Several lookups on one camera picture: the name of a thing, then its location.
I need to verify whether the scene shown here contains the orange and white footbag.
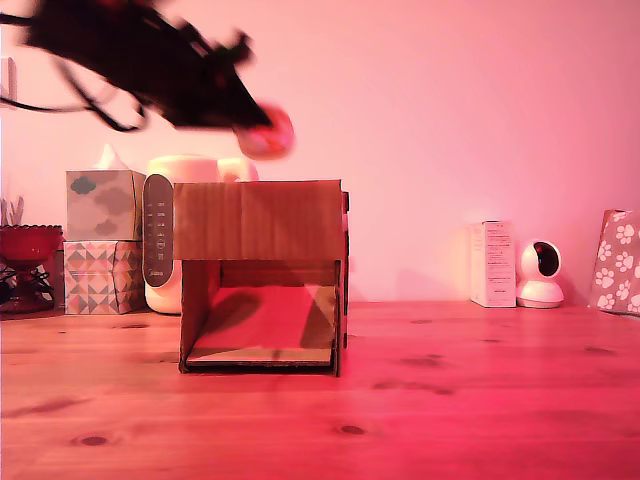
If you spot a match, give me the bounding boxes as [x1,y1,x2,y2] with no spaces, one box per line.
[233,99,296,161]

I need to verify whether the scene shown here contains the cardboard dice tower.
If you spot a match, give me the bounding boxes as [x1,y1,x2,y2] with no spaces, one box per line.
[172,178,351,377]

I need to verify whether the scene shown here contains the white appliance with dark panel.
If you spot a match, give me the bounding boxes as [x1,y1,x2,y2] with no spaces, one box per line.
[143,154,261,316]

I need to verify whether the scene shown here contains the white tissue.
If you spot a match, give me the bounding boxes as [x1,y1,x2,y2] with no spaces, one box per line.
[93,144,132,172]

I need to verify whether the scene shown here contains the cloud print tissue box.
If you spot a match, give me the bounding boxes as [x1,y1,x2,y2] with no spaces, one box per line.
[65,169,148,242]

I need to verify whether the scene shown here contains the triangle pattern tissue box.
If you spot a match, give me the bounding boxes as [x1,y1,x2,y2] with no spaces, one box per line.
[63,239,146,316]

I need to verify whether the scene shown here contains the dried plant sprigs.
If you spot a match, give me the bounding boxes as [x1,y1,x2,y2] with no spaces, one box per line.
[0,197,26,227]

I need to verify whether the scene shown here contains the red glass footed bowl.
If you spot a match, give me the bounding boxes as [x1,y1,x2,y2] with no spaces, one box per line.
[0,224,65,315]

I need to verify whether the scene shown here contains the white printed carton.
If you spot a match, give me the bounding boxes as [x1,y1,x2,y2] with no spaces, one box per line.
[468,219,517,309]

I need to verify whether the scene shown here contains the paw print bag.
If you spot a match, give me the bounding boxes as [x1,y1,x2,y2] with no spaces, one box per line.
[587,209,640,316]

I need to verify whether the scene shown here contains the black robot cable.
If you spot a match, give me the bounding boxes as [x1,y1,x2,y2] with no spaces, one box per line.
[0,94,101,114]
[54,62,149,134]

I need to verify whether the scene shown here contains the white wall switch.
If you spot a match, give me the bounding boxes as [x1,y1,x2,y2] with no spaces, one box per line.
[0,57,19,109]

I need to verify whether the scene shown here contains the thin black cord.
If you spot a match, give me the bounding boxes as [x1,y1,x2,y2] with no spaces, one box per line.
[0,267,55,304]

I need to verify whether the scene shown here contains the small white round camera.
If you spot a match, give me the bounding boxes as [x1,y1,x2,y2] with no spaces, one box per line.
[515,240,565,309]

